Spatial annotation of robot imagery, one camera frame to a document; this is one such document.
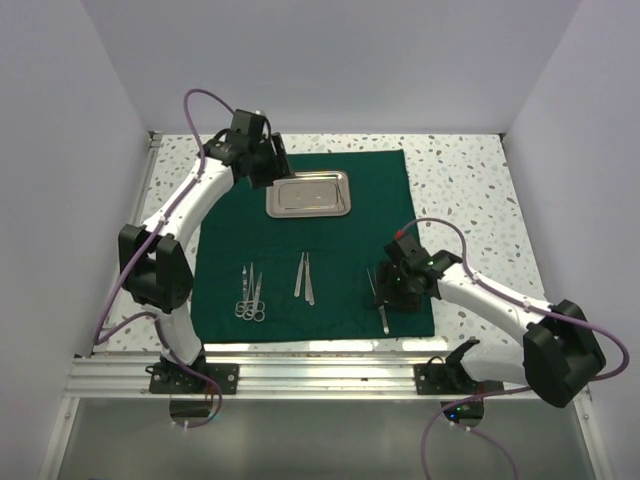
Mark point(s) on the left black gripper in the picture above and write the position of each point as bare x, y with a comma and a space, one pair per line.
279, 166

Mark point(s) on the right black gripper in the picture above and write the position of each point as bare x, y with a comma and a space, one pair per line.
386, 272

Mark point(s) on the steel forceps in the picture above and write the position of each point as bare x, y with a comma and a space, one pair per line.
371, 283

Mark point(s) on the steel hemostat clamp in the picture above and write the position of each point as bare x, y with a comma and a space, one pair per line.
252, 283

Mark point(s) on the steel surgical scissors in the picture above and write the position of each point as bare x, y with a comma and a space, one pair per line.
242, 304

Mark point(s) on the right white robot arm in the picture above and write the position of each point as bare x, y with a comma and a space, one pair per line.
552, 352

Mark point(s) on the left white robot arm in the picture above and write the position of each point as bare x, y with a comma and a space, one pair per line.
153, 265

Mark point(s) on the stainless steel tray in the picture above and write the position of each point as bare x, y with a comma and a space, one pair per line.
309, 194

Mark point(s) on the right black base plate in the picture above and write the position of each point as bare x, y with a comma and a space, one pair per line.
447, 377

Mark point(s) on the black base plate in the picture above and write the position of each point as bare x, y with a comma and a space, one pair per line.
447, 377
169, 378

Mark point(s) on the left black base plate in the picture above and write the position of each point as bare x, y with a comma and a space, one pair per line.
169, 378

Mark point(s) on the aluminium front rail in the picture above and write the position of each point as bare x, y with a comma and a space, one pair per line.
288, 377

